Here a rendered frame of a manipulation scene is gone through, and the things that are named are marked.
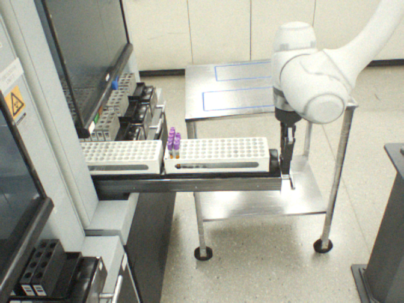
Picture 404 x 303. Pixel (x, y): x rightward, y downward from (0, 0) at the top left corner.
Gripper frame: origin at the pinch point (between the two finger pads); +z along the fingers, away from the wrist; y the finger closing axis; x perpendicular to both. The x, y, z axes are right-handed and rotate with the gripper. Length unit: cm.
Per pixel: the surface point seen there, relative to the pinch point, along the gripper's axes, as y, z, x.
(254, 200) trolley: -38, 52, -6
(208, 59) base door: -229, 64, -35
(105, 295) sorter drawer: 41, 5, -45
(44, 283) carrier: 45, -7, -54
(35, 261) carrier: 41, -8, -57
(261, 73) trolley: -57, -2, -3
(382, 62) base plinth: -234, 77, 118
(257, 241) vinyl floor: -37, 80, -4
